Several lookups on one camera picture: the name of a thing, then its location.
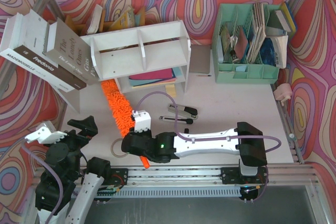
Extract brown book Fredonia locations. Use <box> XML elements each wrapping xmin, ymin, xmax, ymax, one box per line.
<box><xmin>13</xmin><ymin>8</ymin><xmax>87</xmax><ymax>91</ymax></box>

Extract mint green desk organizer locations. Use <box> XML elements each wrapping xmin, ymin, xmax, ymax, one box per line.
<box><xmin>211</xmin><ymin>2</ymin><xmax>279</xmax><ymax>84</ymax></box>

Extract white book Mademoiselle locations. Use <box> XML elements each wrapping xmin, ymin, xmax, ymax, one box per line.
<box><xmin>1</xmin><ymin>13</ymin><xmax>75</xmax><ymax>92</ymax></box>

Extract white side shelf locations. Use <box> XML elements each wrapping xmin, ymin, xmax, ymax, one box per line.
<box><xmin>52</xmin><ymin>86</ymin><xmax>80</xmax><ymax>113</ymax></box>

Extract stack of coloured paper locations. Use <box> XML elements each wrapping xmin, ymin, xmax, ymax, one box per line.
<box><xmin>128</xmin><ymin>67</ymin><xmax>183</xmax><ymax>88</ymax></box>

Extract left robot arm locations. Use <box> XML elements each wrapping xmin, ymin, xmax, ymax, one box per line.
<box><xmin>35</xmin><ymin>115</ymin><xmax>111</xmax><ymax>223</ymax></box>

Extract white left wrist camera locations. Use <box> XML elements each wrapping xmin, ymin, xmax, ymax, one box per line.
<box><xmin>24</xmin><ymin>121</ymin><xmax>67</xmax><ymax>144</ymax></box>

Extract white wooden bookshelf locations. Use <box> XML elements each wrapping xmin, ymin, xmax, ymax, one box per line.
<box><xmin>82</xmin><ymin>20</ymin><xmax>191</xmax><ymax>93</ymax></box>

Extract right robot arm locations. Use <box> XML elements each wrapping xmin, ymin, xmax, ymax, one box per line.
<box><xmin>121</xmin><ymin>122</ymin><xmax>267</xmax><ymax>176</ymax></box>

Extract yellow sticky notes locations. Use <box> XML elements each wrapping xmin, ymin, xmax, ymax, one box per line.
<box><xmin>165</xmin><ymin>84</ymin><xmax>176</xmax><ymax>98</ymax></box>

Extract orange microfiber duster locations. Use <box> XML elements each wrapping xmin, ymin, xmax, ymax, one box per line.
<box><xmin>100</xmin><ymin>79</ymin><xmax>152</xmax><ymax>168</ymax></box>

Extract aluminium mounting rail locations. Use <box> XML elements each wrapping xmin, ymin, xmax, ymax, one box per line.
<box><xmin>31</xmin><ymin>166</ymin><xmax>320</xmax><ymax>188</ymax></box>

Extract clear tape roll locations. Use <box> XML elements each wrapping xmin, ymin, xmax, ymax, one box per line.
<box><xmin>110</xmin><ymin>138</ymin><xmax>128</xmax><ymax>158</ymax></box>

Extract books behind shelf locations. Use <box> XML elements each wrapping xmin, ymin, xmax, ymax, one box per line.
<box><xmin>65</xmin><ymin>5</ymin><xmax>145</xmax><ymax>36</ymax></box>

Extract grey book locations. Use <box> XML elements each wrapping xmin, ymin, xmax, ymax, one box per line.
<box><xmin>46</xmin><ymin>18</ymin><xmax>99</xmax><ymax>85</ymax></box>

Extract black silver stapler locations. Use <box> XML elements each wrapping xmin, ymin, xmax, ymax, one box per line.
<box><xmin>167</xmin><ymin>103</ymin><xmax>198</xmax><ymax>120</ymax></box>

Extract pink pig figurine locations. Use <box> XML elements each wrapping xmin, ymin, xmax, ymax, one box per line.
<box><xmin>274</xmin><ymin>83</ymin><xmax>292</xmax><ymax>106</ymax></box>

